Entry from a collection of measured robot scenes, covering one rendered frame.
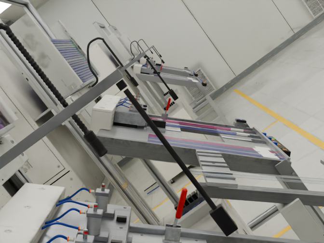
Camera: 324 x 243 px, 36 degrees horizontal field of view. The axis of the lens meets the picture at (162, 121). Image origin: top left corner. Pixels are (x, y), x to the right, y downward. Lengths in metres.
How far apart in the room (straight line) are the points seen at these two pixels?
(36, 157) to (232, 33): 6.87
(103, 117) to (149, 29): 6.47
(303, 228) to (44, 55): 1.09
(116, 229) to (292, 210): 0.60
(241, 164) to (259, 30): 6.81
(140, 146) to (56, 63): 0.44
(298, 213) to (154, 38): 7.17
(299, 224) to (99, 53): 4.18
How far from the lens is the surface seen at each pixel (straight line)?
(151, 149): 1.76
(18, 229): 0.79
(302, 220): 1.35
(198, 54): 8.39
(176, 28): 8.37
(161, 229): 1.02
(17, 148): 0.74
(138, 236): 1.00
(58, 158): 1.80
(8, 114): 1.01
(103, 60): 5.30
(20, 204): 0.90
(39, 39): 1.87
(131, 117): 2.06
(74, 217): 0.91
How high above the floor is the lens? 1.35
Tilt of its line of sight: 8 degrees down
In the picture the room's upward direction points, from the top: 37 degrees counter-clockwise
